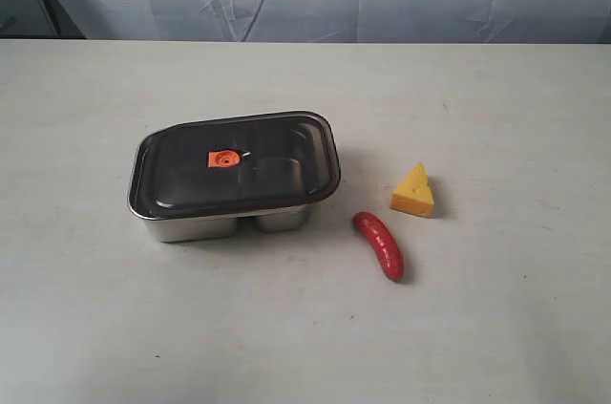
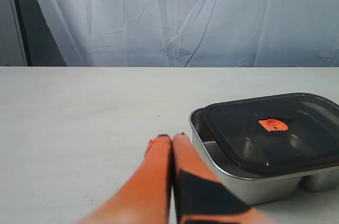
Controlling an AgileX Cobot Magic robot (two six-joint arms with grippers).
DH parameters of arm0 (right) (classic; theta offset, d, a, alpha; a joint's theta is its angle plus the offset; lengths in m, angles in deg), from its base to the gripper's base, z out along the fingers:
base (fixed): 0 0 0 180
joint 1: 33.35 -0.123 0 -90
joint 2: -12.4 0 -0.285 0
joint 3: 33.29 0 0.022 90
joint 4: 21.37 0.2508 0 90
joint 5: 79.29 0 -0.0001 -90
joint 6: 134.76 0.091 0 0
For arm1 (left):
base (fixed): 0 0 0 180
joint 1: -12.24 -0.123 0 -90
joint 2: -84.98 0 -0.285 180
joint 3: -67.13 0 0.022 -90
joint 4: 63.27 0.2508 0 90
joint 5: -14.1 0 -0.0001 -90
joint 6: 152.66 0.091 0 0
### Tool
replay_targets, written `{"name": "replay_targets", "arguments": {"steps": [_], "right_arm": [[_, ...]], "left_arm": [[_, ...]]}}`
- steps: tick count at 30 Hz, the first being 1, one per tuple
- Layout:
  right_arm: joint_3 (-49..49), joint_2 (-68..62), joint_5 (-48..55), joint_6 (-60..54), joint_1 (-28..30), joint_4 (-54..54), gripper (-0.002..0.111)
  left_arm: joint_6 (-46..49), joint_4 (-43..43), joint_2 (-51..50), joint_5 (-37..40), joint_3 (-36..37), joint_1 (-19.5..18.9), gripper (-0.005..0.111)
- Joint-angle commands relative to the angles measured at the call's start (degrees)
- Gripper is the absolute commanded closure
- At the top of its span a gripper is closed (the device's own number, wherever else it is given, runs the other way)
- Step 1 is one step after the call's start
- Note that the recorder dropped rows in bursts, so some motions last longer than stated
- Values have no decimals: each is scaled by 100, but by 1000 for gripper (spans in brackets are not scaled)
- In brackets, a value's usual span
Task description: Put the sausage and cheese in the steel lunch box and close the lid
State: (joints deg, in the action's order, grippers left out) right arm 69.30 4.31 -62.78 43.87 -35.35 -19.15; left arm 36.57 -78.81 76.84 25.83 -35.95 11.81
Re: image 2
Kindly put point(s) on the dark vertical pole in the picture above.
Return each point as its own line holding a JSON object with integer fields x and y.
{"x": 39, "y": 45}

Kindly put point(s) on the white wrinkled backdrop curtain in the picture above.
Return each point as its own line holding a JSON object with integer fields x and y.
{"x": 194, "y": 33}

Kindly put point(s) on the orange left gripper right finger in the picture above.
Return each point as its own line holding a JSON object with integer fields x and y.
{"x": 200, "y": 196}

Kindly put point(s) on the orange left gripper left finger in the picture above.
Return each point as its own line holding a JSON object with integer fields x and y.
{"x": 146, "y": 196}

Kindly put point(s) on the dark transparent lunch box lid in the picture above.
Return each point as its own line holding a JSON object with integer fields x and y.
{"x": 274, "y": 135}

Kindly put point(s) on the stainless steel lunch box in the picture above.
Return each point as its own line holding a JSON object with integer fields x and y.
{"x": 249, "y": 187}

